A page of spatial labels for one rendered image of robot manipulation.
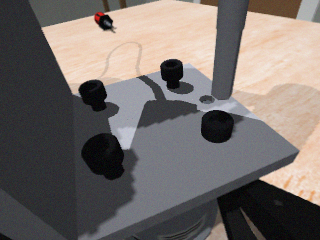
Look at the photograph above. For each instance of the grey metal bracket plate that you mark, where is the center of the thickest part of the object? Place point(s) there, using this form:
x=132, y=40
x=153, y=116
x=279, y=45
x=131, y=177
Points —
x=47, y=191

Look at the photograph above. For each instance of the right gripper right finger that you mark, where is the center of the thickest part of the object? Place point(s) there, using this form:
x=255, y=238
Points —
x=276, y=213

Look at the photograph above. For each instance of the dark blue electric screwdriver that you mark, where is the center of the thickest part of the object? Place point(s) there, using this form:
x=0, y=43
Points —
x=231, y=19

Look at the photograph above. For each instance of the dark grey cylinder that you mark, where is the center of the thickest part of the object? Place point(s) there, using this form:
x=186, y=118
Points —
x=195, y=224

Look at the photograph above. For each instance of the black socket-head screw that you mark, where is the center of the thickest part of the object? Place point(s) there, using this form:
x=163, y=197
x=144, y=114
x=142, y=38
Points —
x=104, y=155
x=217, y=126
x=172, y=72
x=93, y=93

